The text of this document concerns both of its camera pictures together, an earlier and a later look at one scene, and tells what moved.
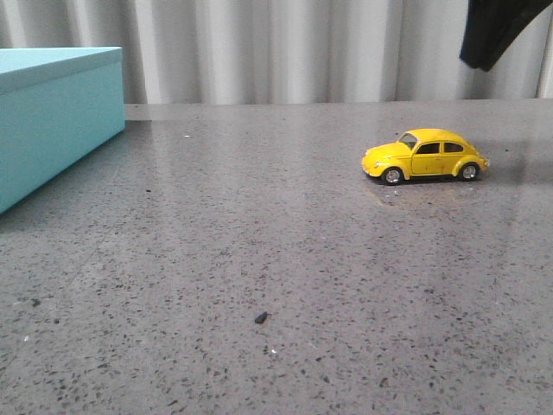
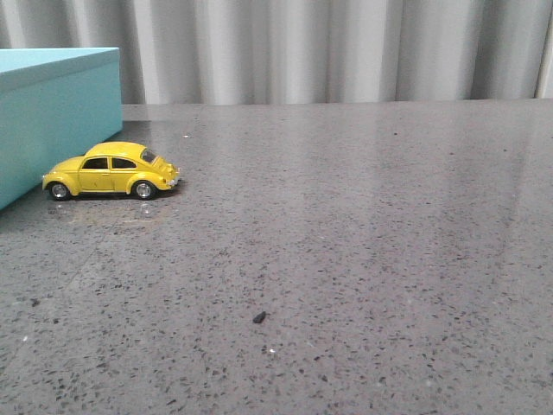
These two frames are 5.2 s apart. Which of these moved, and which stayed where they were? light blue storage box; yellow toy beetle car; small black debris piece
Moved: yellow toy beetle car
Stayed: small black debris piece; light blue storage box
